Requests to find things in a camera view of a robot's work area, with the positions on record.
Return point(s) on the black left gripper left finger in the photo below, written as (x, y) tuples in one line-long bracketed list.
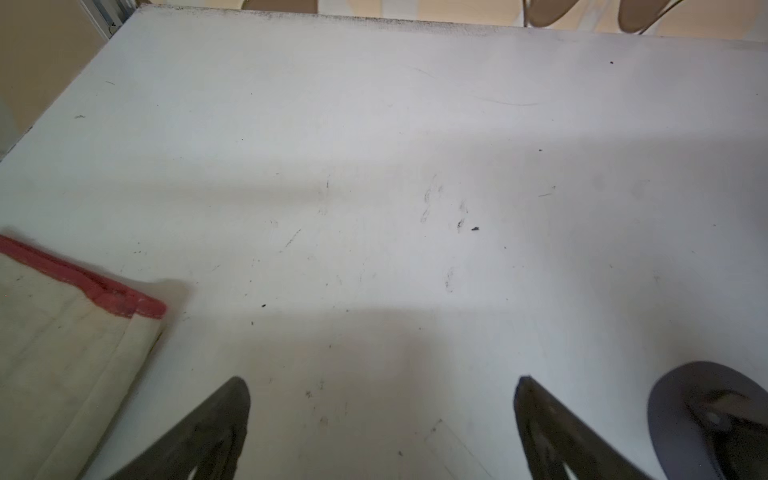
[(205, 444)]

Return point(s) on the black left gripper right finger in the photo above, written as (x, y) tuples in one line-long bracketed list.
[(558, 443)]

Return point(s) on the beige work glove red cuff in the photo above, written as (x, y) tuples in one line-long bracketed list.
[(72, 344)]

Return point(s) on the grey phone stand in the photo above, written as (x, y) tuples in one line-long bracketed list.
[(708, 421)]

